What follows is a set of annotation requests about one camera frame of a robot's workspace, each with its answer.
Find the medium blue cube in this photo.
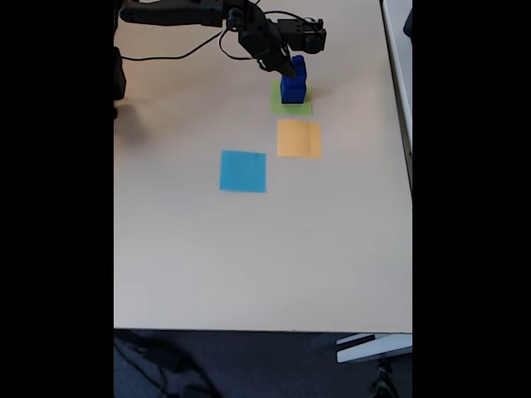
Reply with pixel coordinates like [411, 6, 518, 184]
[285, 70, 309, 91]

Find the large blue cube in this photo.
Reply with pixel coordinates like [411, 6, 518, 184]
[280, 73, 308, 105]

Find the green paper square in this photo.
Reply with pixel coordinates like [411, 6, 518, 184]
[270, 80, 314, 117]

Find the orange paper square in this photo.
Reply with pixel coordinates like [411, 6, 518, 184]
[275, 119, 323, 160]

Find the light blue paper square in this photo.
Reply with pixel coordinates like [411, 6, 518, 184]
[219, 149, 267, 194]

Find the white table foot bar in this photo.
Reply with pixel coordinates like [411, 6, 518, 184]
[335, 332, 413, 365]

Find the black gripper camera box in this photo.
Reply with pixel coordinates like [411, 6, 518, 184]
[276, 18, 329, 55]

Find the short looped wrist cable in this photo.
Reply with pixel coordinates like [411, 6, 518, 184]
[218, 28, 256, 61]

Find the thick black floor cable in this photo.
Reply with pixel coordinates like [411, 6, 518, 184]
[114, 331, 217, 398]

